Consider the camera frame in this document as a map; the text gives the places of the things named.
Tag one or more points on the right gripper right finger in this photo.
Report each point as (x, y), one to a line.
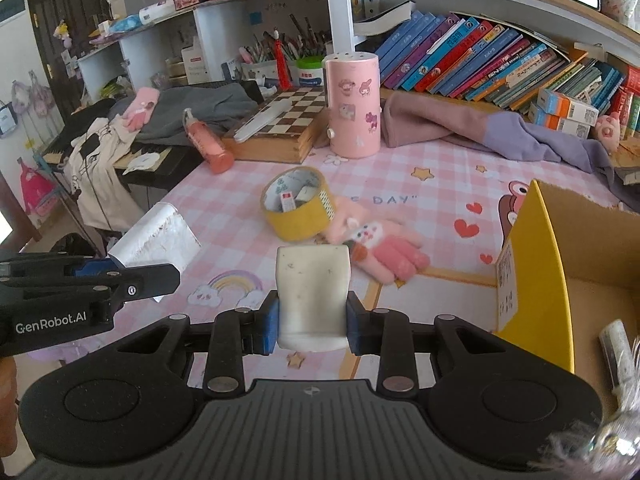
(388, 335)

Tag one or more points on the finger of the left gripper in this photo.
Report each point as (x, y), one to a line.
(37, 285)
(24, 265)

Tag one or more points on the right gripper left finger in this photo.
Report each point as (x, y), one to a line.
(237, 333)

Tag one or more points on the white power adapter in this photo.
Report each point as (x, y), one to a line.
(154, 253)

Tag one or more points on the white cylindrical tube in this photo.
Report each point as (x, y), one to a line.
(618, 355)

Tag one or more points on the pink plush glove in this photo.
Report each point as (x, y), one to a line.
(379, 244)

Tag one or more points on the cream tote bag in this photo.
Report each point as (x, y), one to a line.
(103, 201)

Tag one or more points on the small red white box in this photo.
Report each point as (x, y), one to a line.
(287, 201)

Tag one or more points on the yellow tape roll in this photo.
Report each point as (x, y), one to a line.
(314, 200)

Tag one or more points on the pink checkered table mat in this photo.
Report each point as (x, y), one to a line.
(457, 199)

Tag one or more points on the pink bottle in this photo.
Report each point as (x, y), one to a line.
(209, 146)

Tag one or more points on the grey cloth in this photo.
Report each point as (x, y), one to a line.
(221, 108)

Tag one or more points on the pink glove on cloth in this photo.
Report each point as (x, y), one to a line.
(140, 110)

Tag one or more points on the wooden chessboard box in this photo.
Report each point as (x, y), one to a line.
(289, 137)

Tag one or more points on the yellow cardboard box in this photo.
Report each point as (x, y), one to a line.
(568, 268)

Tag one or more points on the purple pink cloth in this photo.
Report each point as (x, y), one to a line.
(409, 118)

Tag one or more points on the pink cylindrical humidifier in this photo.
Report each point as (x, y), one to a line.
(353, 97)

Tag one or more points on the red pen holder item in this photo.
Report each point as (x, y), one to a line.
(282, 65)

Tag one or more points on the white green jar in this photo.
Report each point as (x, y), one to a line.
(310, 71)

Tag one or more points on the orange white box lower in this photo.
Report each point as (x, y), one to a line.
(540, 118)

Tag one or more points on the orange white box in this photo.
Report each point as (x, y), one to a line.
(562, 106)
(540, 118)

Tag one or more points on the row of leaning books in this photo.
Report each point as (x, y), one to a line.
(475, 59)

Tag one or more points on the orange white box upper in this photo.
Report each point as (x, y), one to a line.
(562, 106)

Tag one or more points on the pink pig plush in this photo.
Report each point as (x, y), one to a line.
(607, 131)

